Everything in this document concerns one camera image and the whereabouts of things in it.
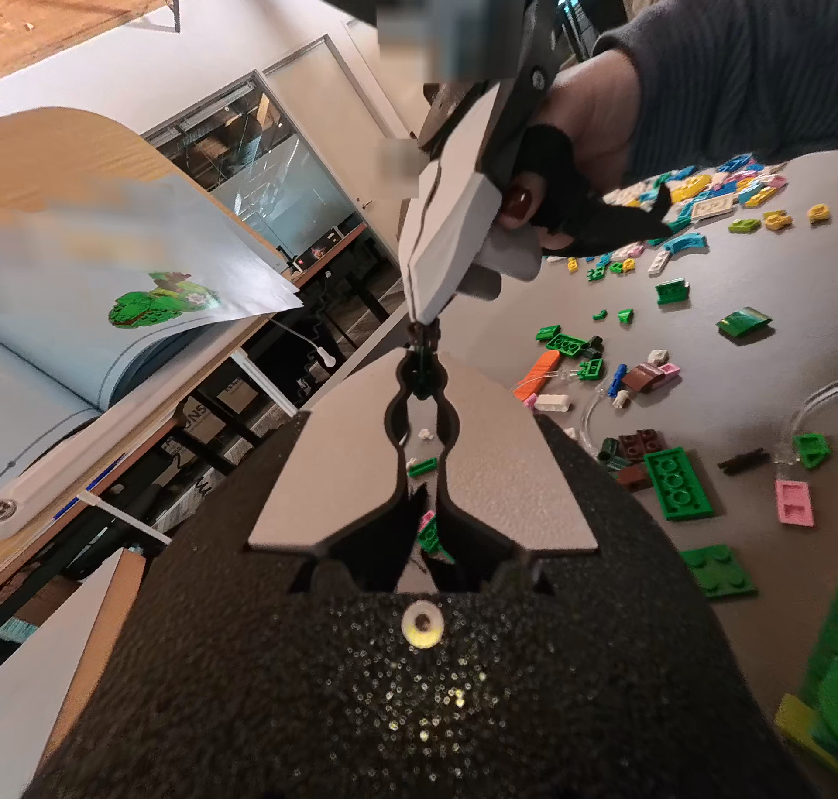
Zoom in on white panel with wooden edge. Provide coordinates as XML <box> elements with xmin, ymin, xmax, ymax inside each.
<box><xmin>0</xmin><ymin>547</ymin><xmax>146</xmax><ymax>799</ymax></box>

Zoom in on dark green lego stem piece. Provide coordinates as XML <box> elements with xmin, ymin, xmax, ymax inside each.
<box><xmin>406</xmin><ymin>320</ymin><xmax>438</xmax><ymax>402</ymax></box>

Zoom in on clear plastic tube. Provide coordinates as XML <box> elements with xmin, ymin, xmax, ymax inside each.
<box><xmin>773</xmin><ymin>383</ymin><xmax>838</xmax><ymax>466</ymax></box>
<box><xmin>524</xmin><ymin>367</ymin><xmax>632</xmax><ymax>461</ymax></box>

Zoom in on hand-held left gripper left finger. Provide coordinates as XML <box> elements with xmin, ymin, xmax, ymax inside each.
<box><xmin>247</xmin><ymin>347</ymin><xmax>415</xmax><ymax>593</ymax></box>

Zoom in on glass partition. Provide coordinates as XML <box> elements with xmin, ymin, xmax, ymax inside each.
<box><xmin>141</xmin><ymin>72</ymin><xmax>360</xmax><ymax>266</ymax></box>

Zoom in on rounded wooden board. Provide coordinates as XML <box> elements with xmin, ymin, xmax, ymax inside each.
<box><xmin>0</xmin><ymin>106</ymin><xmax>292</xmax><ymax>276</ymax></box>

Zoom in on pile of colourful lego pieces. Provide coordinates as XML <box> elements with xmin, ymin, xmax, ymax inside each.
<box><xmin>543</xmin><ymin>154</ymin><xmax>832</xmax><ymax>276</ymax></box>

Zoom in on printed cardboard box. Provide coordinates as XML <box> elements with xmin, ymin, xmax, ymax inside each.
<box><xmin>157</xmin><ymin>387</ymin><xmax>264</xmax><ymax>533</ymax></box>

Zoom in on green plastic bin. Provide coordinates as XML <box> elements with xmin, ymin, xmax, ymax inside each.
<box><xmin>802</xmin><ymin>590</ymin><xmax>838</xmax><ymax>748</ymax></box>

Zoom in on person's right forearm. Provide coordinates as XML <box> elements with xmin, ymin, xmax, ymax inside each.
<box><xmin>592</xmin><ymin>0</ymin><xmax>838</xmax><ymax>185</ymax></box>

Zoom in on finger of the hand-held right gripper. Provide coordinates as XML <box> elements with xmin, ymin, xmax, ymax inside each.
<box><xmin>397</xmin><ymin>82</ymin><xmax>462</xmax><ymax>323</ymax></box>
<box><xmin>410</xmin><ymin>79</ymin><xmax>518</xmax><ymax>326</ymax></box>

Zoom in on wooden desk with black legs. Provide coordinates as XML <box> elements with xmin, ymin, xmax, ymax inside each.
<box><xmin>0</xmin><ymin>223</ymin><xmax>407</xmax><ymax>590</ymax></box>

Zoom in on lego instruction booklet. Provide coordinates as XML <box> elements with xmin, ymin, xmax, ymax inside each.
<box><xmin>0</xmin><ymin>172</ymin><xmax>305</xmax><ymax>482</ymax></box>

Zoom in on person's right hand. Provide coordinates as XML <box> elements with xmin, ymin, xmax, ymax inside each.
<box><xmin>499</xmin><ymin>48</ymin><xmax>641</xmax><ymax>230</ymax></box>

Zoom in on white cable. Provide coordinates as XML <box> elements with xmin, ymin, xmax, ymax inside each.
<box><xmin>268</xmin><ymin>318</ymin><xmax>338</xmax><ymax>368</ymax></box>

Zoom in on black boxes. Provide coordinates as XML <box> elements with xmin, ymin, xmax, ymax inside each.
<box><xmin>293</xmin><ymin>228</ymin><xmax>347</xmax><ymax>268</ymax></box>

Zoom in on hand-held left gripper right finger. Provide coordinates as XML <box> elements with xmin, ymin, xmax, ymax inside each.
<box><xmin>432</xmin><ymin>353</ymin><xmax>600</xmax><ymax>592</ymax></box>

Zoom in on white door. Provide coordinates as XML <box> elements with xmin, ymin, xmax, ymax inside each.
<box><xmin>262</xmin><ymin>36</ymin><xmax>413</xmax><ymax>224</ymax></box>

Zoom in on scattered green brown lego pieces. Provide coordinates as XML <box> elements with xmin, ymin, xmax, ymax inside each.
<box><xmin>405</xmin><ymin>278</ymin><xmax>835</xmax><ymax>600</ymax></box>

